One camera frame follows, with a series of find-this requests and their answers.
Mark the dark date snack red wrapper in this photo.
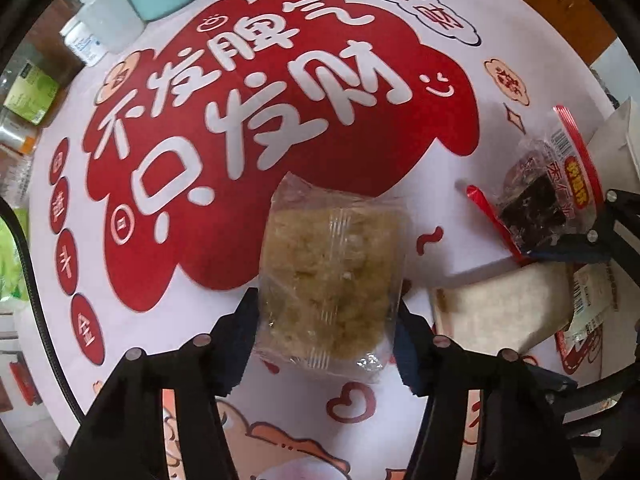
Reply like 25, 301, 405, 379
466, 105, 603, 264

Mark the clear rice cracker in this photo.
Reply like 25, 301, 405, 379
256, 174, 411, 382

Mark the white grey orange snack pouch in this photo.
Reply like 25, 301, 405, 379
564, 262, 617, 344

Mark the white plastic storage bin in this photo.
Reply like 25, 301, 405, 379
588, 98, 639, 193

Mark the beige wafer cracker pack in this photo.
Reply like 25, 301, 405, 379
430, 262, 574, 356

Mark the green tissue pack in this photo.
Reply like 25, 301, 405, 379
0, 220, 29, 301

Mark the green label glass bottle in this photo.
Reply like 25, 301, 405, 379
1, 41, 60, 126

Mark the white squeeze bottle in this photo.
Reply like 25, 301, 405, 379
77, 0, 145, 53

